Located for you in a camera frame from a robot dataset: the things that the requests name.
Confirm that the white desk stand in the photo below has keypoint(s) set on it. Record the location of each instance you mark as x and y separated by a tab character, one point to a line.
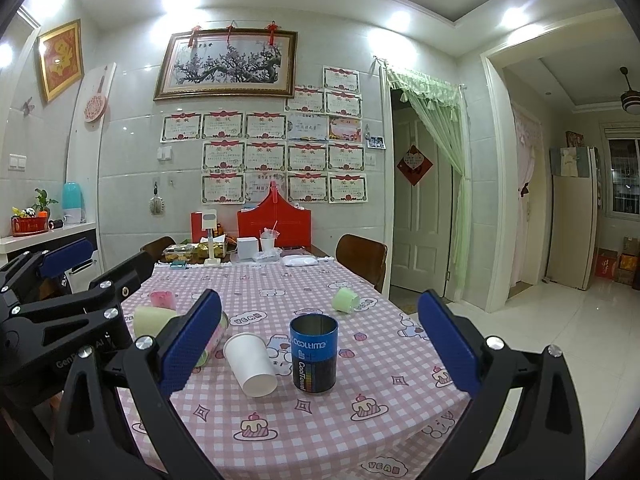
212	240

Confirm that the red diamond door decoration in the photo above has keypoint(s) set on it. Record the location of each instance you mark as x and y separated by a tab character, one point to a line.
414	165

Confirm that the green plastic cup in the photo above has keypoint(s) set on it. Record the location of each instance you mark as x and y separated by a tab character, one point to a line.
345	301

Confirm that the printed metal can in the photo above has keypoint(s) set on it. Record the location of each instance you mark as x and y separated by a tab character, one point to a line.
221	332

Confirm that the blue white humidifier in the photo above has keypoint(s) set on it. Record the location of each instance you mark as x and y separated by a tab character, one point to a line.
73	202

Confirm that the white cup with utensils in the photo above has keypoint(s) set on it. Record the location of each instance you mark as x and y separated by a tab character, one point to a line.
267	244

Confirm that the green lace curtain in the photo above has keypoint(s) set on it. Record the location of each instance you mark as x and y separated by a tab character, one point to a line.
462	195

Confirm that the ceiling fan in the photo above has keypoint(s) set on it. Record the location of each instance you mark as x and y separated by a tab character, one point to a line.
631	97

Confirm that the barred window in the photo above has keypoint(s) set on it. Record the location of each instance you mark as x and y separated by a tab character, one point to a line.
622	175

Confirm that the snack tray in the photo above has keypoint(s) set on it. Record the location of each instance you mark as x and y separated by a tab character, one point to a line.
177	255

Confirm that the red gift bag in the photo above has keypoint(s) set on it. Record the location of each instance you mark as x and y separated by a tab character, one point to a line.
280	222

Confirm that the gold framed red picture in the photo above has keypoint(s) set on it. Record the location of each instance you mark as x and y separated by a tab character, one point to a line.
60	60

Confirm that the pale yellow plastic cup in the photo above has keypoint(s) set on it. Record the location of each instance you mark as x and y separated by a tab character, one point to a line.
150	321

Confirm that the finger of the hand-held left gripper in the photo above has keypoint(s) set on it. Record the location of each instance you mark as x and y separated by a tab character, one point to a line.
122	280
65	257

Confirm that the blue metal can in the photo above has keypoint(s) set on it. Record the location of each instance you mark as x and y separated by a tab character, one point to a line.
313	360

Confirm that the white refrigerator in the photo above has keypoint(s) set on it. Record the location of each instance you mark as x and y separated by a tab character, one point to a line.
570	230

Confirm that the white paper cup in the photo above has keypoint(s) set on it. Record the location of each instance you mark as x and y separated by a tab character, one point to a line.
250	365

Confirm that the orange cardboard box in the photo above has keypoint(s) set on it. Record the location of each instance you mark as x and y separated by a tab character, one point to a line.
629	267

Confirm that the small red box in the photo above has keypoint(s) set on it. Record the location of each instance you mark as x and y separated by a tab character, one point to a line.
196	227

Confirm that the white panel door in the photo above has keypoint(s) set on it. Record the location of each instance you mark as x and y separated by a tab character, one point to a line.
422	230

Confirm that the small white box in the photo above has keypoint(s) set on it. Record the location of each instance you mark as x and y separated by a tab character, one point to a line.
247	248

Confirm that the framed plum blossom painting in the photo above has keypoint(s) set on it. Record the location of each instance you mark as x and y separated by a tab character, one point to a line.
225	65

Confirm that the pink plastic cup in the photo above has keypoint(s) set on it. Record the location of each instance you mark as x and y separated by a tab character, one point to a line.
162	300

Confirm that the round pink wall ornament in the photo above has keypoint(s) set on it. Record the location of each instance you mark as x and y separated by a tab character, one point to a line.
95	107

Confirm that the white plastic packet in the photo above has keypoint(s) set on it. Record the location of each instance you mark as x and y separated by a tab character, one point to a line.
300	261

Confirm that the white side counter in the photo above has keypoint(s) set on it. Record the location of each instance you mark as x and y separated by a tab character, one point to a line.
55	235

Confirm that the white light switch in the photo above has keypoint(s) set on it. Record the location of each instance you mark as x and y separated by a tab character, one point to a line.
164	153
18	161

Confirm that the green potted plant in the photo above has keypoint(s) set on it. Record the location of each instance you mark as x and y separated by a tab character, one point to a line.
42	202

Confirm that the pink sheer curtain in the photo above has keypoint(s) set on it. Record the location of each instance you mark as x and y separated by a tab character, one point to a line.
527	170

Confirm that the brown wooden chair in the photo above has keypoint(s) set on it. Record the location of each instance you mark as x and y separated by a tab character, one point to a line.
157	246
362	260

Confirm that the butterfly wall decoration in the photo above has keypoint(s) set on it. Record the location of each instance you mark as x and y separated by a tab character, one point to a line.
27	105

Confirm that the red planter pot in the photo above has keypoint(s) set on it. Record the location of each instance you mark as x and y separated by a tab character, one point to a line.
29	226

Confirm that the group of wall certificates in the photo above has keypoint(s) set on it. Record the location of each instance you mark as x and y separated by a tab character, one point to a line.
265	160

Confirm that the small wall photo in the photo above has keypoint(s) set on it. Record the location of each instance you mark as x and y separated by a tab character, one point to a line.
375	141

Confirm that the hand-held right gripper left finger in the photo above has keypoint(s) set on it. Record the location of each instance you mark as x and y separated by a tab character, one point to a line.
192	345

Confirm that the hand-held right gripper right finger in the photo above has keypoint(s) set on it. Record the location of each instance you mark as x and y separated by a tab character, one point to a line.
450	347

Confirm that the red cardboard box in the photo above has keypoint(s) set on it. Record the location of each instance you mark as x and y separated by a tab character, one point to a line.
606	262

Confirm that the hanging wall brush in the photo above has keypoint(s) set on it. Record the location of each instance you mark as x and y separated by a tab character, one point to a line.
156	204

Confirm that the pink checked tablecloth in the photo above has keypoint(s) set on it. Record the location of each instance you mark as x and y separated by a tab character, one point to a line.
360	390

